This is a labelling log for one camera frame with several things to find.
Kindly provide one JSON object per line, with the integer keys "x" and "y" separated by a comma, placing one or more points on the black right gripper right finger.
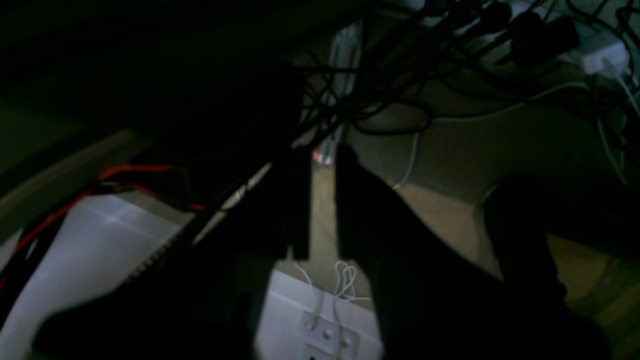
{"x": 433, "y": 304}

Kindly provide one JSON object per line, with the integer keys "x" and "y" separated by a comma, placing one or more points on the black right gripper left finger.
{"x": 200, "y": 297}

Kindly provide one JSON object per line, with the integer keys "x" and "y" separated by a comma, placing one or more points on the white box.
{"x": 299, "y": 322}

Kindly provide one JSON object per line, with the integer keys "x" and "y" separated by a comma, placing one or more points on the white power strip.
{"x": 345, "y": 53}

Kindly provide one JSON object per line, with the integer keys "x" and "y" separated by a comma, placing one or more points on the white power adapter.
{"x": 600, "y": 52}

